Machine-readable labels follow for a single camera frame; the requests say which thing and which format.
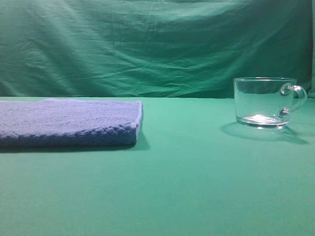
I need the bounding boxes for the transparent glass cup with handle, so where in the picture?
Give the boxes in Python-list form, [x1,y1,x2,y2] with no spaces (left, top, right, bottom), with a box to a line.
[233,77,308,129]

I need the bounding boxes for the folded blue towel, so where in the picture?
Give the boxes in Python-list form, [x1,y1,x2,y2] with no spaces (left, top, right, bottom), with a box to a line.
[0,99,142,148]

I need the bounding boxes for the green backdrop cloth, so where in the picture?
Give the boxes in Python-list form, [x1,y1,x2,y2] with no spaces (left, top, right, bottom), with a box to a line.
[0,0,315,98]

